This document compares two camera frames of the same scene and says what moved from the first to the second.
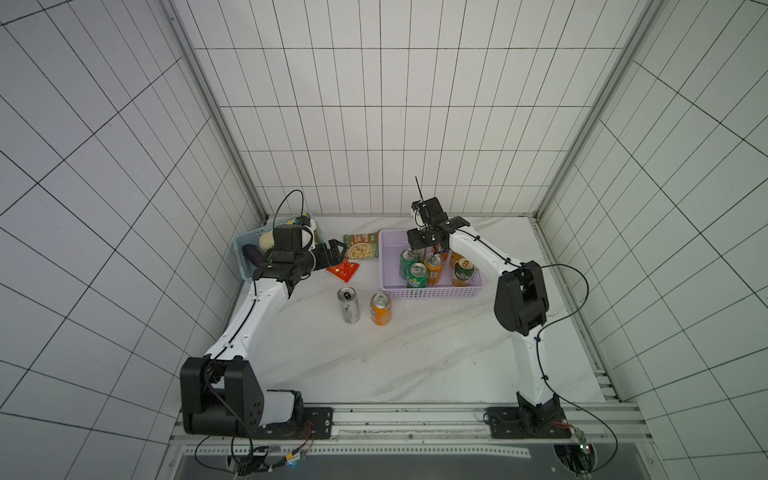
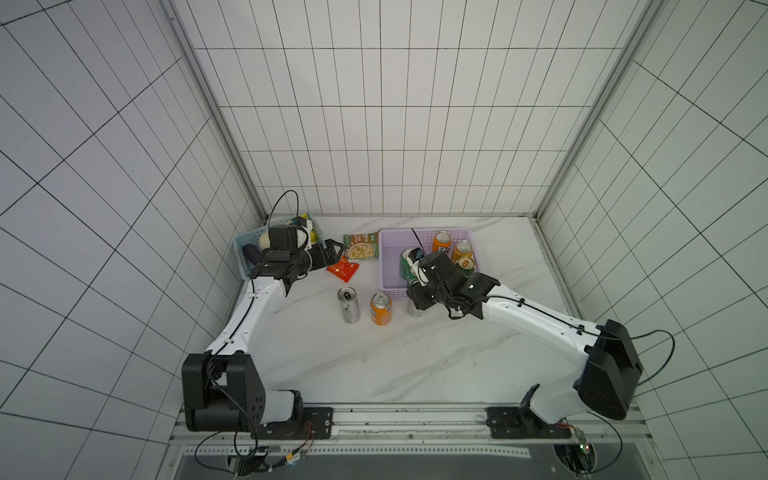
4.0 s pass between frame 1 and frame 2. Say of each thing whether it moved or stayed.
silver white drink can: stayed
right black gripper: moved
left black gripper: stayed
